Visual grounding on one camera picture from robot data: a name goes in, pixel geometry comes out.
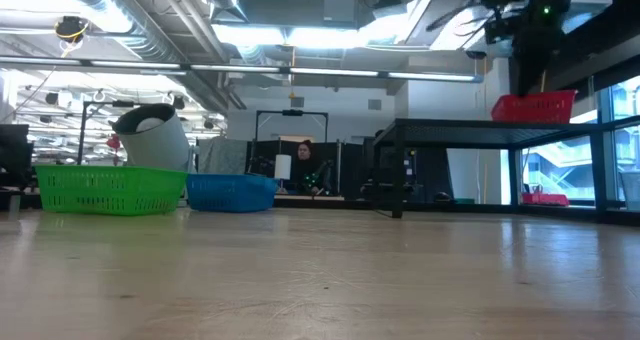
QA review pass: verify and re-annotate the silver ventilation duct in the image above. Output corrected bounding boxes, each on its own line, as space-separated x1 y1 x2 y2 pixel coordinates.
429 0 614 57

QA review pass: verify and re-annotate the black monitor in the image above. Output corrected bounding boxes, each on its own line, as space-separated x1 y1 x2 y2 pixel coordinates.
0 123 32 189

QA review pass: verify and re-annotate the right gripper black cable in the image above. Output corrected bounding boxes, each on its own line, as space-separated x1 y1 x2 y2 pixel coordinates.
424 0 501 37

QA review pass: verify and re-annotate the ceiling cord reel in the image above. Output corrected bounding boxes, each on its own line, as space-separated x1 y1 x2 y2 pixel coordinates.
53 15 91 45

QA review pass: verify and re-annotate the black stand pole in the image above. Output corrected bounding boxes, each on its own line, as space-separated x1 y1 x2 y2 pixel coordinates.
77 99 136 166

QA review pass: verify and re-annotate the person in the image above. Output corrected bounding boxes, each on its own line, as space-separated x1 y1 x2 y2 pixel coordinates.
294 139 334 196

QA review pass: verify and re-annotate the red toolbox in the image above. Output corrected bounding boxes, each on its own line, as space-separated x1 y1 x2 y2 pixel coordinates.
521 192 571 207

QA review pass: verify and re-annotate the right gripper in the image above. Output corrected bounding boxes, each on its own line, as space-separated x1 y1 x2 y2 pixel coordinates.
512 0 580 98

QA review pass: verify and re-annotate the green plastic basket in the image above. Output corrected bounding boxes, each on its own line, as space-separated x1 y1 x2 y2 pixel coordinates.
34 164 189 217

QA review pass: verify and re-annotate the red plastic basket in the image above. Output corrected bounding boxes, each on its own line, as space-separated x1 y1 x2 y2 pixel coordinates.
489 89 579 126

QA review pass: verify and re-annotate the black gantry frame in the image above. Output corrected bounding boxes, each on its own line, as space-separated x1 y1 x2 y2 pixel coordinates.
254 109 330 142

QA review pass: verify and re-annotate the long ceiling light strip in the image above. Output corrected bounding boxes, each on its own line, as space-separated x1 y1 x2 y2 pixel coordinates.
0 55 477 83

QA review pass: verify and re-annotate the black mesh shelf riser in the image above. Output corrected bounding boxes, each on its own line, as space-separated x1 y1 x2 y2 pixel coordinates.
372 117 609 219

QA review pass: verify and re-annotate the grey ceiling box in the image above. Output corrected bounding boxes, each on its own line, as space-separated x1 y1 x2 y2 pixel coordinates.
322 0 358 23

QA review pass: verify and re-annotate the white desk lamp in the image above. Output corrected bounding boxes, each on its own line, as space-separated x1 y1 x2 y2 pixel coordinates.
112 103 199 201

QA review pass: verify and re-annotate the blue plastic basket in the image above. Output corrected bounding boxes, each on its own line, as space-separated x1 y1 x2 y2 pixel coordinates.
185 173 279 214

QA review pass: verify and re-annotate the grey fabric cover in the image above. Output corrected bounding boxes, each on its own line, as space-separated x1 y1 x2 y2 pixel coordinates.
197 135 250 176

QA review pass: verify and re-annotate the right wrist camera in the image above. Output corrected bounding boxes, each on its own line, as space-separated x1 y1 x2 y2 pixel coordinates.
482 13 517 45

